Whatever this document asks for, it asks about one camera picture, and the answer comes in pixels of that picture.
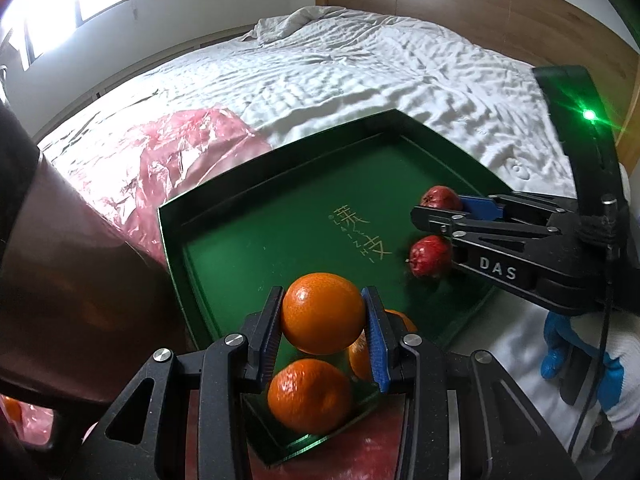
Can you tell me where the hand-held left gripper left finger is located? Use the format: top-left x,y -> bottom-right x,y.
82,286 -> 286,480

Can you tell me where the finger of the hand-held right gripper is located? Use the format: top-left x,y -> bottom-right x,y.
457,191 -> 578,222
410,206 -> 553,261

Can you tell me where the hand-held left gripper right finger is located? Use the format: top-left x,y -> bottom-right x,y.
360,286 -> 583,480

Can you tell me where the red apple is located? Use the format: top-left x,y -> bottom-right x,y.
419,185 -> 463,211
407,235 -> 453,279

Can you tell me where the green tray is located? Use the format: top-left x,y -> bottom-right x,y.
156,108 -> 513,468

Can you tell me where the person's right hand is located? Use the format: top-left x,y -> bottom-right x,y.
540,160 -> 640,433

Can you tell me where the white bed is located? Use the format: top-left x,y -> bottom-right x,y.
35,5 -> 640,480

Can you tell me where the wooden headboard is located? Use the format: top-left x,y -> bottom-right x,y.
314,0 -> 640,161

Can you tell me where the pink plastic sheet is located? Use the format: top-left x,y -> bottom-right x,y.
0,107 -> 416,480

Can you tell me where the dark brown juicer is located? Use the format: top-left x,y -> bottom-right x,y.
0,97 -> 193,453

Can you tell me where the crumpled white cloth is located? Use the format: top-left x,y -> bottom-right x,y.
242,6 -> 401,43

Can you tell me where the window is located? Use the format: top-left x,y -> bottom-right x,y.
0,0 -> 136,68

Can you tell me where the black cable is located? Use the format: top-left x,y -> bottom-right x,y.
567,200 -> 618,458

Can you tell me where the bed frame rail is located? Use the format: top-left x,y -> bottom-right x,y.
32,24 -> 258,138

